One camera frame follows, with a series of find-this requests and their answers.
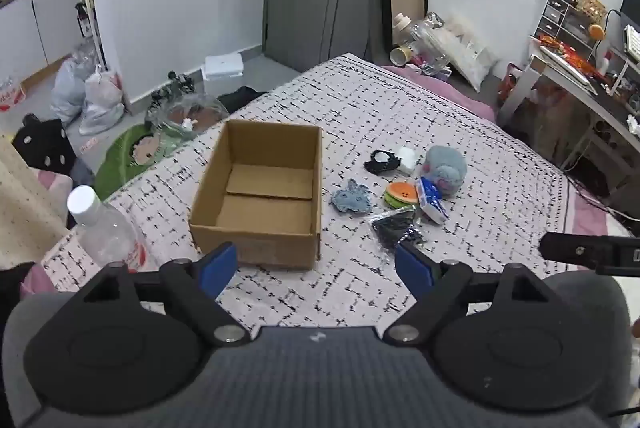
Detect black item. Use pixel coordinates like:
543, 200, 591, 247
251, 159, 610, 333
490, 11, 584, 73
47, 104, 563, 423
367, 205, 424, 263

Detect blue tissue pack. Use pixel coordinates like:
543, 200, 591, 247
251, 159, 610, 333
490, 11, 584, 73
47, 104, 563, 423
416, 177, 448, 225

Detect orange green burger toy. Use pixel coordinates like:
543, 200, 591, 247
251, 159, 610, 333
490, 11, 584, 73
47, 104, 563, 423
383, 181, 419, 209

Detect blue felt bunny patch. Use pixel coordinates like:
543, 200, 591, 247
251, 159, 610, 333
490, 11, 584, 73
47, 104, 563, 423
331, 179, 372, 215

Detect blue grey plush toy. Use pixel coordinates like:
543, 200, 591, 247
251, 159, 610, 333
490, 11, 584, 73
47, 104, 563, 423
421, 145, 468, 197

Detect white soft ball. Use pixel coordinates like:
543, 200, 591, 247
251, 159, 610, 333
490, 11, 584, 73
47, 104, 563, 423
396, 147, 419, 176

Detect black knitted pouch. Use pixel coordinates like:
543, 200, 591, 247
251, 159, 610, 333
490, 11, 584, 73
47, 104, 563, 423
363, 150, 401, 175

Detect clear plastic water bottle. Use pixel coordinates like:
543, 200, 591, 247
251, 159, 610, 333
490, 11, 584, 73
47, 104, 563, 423
66, 185, 150, 272

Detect brown cardboard box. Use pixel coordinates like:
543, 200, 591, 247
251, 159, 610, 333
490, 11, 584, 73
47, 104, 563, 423
189, 119, 323, 270

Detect white patterned bed blanket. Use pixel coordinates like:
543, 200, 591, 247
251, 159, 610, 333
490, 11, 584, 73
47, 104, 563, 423
41, 52, 632, 328

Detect cream dotted pillow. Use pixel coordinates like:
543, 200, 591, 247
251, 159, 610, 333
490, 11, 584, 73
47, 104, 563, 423
1, 136, 68, 270

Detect white desk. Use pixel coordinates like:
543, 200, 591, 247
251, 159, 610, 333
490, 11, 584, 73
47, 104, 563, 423
497, 35, 639, 152

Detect pink bed sheet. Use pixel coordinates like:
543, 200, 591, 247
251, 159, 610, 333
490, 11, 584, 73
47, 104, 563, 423
384, 66, 496, 123

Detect black dotted plush bag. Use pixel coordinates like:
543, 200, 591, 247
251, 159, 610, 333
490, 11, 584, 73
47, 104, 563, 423
12, 113, 77, 176

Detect white flat box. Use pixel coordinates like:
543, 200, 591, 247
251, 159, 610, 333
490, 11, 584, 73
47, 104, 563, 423
202, 52, 244, 81

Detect grey white plastic bags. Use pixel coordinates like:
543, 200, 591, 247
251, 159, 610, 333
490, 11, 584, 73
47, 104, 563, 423
51, 55, 125, 136

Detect small drawer organiser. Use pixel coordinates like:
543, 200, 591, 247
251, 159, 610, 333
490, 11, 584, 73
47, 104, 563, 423
534, 0, 598, 49

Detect paper cup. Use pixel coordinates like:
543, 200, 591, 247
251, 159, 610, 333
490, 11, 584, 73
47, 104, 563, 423
388, 46, 413, 66

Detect large clear plastic jar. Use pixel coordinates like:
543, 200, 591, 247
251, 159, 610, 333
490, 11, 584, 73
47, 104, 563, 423
392, 14, 450, 77

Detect white fluffy pillow bag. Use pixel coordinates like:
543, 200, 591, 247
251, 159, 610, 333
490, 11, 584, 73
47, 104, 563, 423
435, 12, 498, 92

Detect red white water carton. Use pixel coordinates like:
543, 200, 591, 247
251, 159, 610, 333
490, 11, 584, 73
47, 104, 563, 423
0, 77, 26, 113

